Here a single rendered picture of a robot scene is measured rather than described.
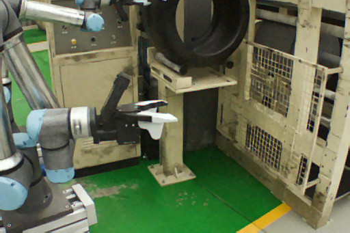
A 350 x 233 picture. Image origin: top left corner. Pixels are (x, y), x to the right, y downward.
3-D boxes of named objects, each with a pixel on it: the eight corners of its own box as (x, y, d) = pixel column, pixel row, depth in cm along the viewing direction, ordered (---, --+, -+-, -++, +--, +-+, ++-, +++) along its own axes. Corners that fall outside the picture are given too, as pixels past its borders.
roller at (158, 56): (162, 57, 199) (156, 61, 198) (159, 50, 197) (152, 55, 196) (189, 72, 170) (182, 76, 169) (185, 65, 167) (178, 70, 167)
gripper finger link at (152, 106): (160, 118, 92) (134, 126, 86) (159, 98, 91) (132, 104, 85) (168, 121, 90) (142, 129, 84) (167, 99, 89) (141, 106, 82)
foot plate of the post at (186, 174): (147, 167, 249) (147, 162, 248) (179, 160, 260) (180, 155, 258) (160, 186, 227) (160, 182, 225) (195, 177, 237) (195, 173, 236)
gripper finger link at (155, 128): (178, 139, 76) (143, 134, 80) (178, 114, 75) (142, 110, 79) (171, 144, 74) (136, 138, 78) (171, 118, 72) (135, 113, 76)
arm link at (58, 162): (78, 162, 91) (72, 127, 87) (74, 185, 81) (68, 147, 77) (50, 163, 90) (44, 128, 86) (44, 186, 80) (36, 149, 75)
